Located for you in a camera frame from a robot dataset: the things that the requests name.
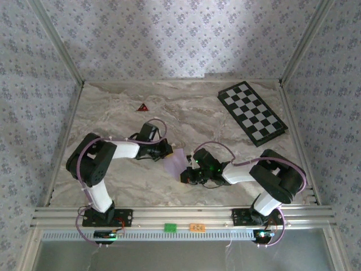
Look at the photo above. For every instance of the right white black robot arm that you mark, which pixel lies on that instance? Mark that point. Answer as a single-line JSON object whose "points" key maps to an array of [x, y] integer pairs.
{"points": [[239, 175]]}

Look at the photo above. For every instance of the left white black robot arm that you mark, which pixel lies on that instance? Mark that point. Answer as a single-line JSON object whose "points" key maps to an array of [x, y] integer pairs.
{"points": [[127, 149]]}

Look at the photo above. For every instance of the dark red triangle piece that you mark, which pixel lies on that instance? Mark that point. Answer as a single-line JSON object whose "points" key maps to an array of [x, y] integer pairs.
{"points": [[143, 108]]}

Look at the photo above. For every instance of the orange tag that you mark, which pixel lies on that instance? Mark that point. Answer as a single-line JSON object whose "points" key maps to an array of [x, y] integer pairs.
{"points": [[197, 227]]}

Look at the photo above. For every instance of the green tag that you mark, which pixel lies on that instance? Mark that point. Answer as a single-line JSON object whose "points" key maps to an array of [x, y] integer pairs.
{"points": [[170, 227]]}

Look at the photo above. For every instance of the small circuit board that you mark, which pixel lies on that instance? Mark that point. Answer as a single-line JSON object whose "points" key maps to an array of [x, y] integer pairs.
{"points": [[263, 235], [108, 235]]}

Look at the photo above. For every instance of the black grey chessboard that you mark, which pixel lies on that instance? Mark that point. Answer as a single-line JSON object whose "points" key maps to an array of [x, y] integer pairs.
{"points": [[248, 107]]}

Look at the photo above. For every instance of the aluminium mounting rail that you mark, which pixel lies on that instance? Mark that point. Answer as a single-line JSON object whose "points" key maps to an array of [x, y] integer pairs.
{"points": [[183, 214]]}

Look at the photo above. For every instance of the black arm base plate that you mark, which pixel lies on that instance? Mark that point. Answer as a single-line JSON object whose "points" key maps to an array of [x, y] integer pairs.
{"points": [[124, 217], [239, 217]]}

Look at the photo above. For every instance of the aluminium side rail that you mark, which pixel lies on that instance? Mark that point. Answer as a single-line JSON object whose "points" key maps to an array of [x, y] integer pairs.
{"points": [[67, 132], [292, 113]]}

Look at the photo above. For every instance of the aluminium frame post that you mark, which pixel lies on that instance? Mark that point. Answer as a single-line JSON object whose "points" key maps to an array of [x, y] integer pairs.
{"points": [[59, 42], [306, 42]]}

